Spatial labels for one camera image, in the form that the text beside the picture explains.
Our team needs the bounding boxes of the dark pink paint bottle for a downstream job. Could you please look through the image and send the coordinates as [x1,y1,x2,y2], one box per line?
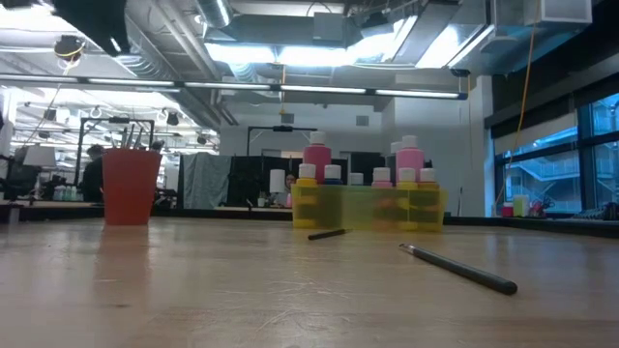
[303,130,334,188]

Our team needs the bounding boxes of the golden yellow striped paint bottle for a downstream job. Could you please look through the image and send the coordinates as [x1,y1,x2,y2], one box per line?
[293,163,320,230]

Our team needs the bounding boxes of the navy blue paint bottle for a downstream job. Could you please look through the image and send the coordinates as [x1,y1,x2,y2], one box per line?
[322,164,343,228]

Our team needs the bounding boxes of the light pink paint bottle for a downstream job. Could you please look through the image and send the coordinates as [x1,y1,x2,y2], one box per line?
[395,134,426,186]

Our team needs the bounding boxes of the lemon yellow striped paint bottle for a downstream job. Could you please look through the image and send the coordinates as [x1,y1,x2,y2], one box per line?
[397,167,418,232]

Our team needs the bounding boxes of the long ceiling light bar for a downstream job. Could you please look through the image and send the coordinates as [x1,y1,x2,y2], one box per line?
[0,72,469,101]

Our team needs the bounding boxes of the white lamp shade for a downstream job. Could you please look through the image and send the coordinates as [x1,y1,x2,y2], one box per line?
[22,143,58,168]

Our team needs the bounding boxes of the person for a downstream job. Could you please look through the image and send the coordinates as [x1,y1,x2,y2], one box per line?
[282,172,298,208]
[80,143,105,203]

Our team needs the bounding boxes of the orange-red plastic cup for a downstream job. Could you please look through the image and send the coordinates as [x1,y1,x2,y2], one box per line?
[101,148,163,226]

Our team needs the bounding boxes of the grey curtain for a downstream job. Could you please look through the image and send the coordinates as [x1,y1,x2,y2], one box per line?
[179,152,232,210]

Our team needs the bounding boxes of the white cylinder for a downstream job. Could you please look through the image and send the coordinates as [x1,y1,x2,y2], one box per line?
[268,168,287,194]

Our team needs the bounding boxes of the yellow translucent plastic tray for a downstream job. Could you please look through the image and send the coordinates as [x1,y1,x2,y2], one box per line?
[289,184,449,234]

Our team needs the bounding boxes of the white ceiling box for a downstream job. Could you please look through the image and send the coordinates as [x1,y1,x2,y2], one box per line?
[540,0,594,25]

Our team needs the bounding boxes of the large glass window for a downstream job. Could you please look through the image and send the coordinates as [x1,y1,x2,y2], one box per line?
[492,91,619,218]

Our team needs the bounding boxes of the black ceiling cable reel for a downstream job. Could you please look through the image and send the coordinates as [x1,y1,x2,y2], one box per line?
[52,34,87,64]

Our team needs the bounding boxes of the large silver air duct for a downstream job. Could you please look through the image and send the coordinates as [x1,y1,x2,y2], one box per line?
[115,0,183,81]

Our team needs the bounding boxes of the silver spiral air duct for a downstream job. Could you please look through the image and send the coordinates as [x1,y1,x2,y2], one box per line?
[195,0,233,28]

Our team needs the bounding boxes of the yellow hanging cable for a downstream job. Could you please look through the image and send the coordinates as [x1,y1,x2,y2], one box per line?
[492,0,542,209]

